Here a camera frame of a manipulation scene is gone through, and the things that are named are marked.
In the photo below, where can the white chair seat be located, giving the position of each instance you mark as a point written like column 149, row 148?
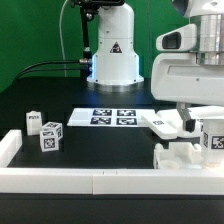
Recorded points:
column 178, row 155

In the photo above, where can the white U-shaped fence wall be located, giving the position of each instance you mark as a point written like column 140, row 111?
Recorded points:
column 99, row 181

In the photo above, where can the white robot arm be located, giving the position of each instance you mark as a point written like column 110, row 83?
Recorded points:
column 115, row 65

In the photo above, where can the white marker tag sheet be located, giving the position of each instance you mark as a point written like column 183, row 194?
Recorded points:
column 108, row 117

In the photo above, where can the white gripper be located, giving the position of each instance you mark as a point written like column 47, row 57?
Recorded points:
column 180, row 74

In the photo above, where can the white chair back piece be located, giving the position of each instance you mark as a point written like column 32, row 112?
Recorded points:
column 172, row 117

